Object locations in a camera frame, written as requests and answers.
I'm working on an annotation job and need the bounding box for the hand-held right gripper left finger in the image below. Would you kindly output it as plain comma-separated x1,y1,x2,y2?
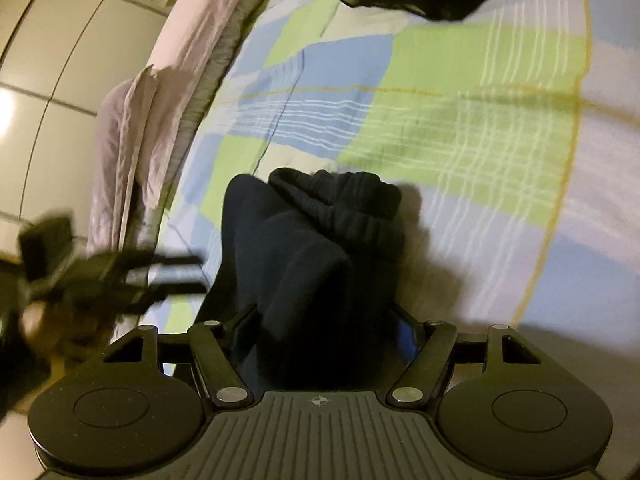
102,304,261,408

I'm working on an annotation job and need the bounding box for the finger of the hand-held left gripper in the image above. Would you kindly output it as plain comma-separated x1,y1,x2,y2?
145,279,207,307
147,255,205,270

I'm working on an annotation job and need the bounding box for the checked bed sheet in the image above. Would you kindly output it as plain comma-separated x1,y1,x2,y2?
107,0,640,341

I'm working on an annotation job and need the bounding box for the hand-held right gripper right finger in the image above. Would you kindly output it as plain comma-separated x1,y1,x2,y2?
389,302,543,408

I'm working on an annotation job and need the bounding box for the person's left hand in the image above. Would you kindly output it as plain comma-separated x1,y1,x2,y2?
17,302,108,361

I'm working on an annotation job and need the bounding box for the navy garment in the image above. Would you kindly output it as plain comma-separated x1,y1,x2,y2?
192,167,406,393

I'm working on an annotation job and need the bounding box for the beige wardrobe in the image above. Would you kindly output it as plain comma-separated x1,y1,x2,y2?
0,0,171,261

